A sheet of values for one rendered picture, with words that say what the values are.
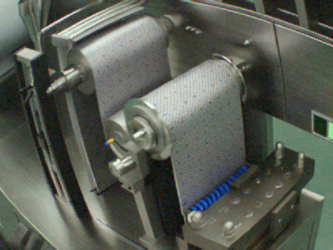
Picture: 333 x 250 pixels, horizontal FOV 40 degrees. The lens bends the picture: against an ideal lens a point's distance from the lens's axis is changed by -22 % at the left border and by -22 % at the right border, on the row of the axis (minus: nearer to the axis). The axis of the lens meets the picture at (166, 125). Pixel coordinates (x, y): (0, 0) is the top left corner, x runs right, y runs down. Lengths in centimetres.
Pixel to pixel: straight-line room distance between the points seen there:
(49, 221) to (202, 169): 55
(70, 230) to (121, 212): 19
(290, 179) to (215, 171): 22
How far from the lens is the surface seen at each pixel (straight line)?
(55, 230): 158
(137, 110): 123
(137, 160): 128
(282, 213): 134
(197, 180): 133
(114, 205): 162
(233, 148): 140
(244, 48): 140
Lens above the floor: 191
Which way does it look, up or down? 32 degrees down
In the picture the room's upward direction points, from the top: 11 degrees counter-clockwise
